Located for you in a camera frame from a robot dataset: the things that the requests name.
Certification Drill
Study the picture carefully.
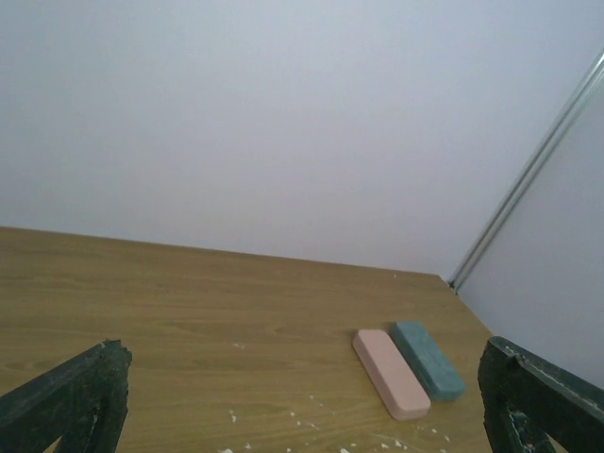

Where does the pink glasses case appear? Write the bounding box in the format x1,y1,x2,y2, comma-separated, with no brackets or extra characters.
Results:
352,329,431,421

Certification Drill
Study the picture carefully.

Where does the left gripper black triangular left finger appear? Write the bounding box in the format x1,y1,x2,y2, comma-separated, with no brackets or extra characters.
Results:
1,340,132,452

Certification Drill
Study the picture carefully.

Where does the teal glasses case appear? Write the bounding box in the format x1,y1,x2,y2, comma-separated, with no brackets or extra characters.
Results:
389,321,466,402

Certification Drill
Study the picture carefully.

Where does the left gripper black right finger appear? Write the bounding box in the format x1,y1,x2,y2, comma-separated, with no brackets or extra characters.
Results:
478,336,603,452

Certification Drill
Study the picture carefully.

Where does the right aluminium frame post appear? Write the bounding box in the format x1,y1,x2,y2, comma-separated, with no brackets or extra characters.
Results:
447,49,603,294

